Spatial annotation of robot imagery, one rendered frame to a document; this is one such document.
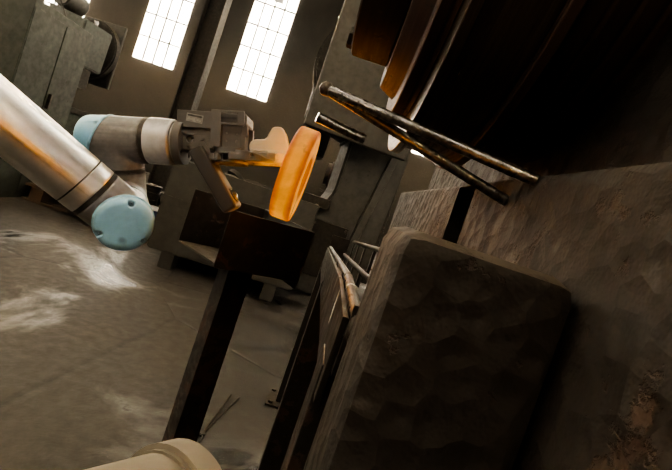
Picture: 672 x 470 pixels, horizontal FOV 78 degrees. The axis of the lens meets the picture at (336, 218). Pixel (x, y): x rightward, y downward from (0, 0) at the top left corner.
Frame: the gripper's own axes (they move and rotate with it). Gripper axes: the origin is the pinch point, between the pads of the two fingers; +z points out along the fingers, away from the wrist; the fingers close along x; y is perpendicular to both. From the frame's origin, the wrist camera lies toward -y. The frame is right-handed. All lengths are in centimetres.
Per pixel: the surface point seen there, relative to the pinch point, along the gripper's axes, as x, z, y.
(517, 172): -36.5, 20.0, -3.7
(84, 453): 36, -52, -72
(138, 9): 970, -495, 459
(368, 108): -31.2, 8.5, 1.8
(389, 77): -22.9, 11.2, 7.4
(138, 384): 72, -56, -70
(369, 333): -46.5, 8.1, -14.0
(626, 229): -48, 21, -8
